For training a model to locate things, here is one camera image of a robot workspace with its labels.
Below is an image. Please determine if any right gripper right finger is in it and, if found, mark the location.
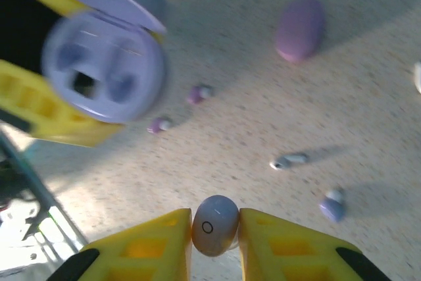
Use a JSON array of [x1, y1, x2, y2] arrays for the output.
[[239, 208, 393, 281]]

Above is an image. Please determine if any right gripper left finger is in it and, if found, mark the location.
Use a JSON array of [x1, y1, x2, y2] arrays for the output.
[[49, 208, 193, 281]]

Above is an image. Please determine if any lavender earbud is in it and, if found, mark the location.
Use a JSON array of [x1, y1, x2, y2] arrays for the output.
[[191, 195, 240, 257], [318, 188, 346, 223]]

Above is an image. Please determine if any white stem earbud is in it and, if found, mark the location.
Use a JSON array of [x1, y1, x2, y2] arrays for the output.
[[269, 152, 310, 170]]

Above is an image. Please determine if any lavender earbud case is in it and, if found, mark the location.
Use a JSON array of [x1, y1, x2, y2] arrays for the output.
[[19, 0, 169, 124]]

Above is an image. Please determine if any purple earbud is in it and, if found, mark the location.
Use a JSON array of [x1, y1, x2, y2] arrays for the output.
[[147, 116, 172, 136], [187, 84, 214, 105]]

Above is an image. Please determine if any purple earbud case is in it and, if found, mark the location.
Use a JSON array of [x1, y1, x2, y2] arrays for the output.
[[275, 0, 326, 64]]

